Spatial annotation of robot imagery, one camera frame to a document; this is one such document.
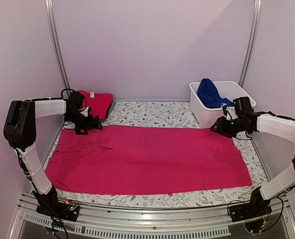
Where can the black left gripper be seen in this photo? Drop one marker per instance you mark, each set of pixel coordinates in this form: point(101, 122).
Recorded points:
point(90, 124)

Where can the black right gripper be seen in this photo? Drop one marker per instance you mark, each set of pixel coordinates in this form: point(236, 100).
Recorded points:
point(221, 127)

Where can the magenta t-shirt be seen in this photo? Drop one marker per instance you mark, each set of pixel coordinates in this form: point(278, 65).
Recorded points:
point(100, 104)

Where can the pink garment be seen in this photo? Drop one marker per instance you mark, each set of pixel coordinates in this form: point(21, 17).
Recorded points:
point(131, 160)

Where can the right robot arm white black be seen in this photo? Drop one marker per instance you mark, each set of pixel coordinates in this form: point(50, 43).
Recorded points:
point(281, 159)

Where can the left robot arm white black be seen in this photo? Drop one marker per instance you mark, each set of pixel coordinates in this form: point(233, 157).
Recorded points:
point(20, 132)

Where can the white plastic laundry bin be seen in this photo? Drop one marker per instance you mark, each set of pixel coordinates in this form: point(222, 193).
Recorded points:
point(205, 116)

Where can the grey folded garment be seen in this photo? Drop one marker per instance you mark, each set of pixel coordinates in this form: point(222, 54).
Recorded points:
point(109, 110)

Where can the blue garment in bin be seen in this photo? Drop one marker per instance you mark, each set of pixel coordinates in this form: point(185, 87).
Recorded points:
point(209, 95)

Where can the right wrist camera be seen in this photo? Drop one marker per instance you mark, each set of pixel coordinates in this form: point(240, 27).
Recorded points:
point(242, 107)

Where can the aluminium front rail base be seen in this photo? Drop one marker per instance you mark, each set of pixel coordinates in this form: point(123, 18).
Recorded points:
point(109, 222)

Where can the aluminium frame post right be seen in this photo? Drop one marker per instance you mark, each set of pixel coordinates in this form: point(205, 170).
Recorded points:
point(251, 42)

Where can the aluminium frame post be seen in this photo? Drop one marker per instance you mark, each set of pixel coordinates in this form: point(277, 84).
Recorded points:
point(251, 42)
point(55, 41)

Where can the aluminium frame post left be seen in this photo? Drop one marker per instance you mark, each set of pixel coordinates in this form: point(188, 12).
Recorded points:
point(55, 41)

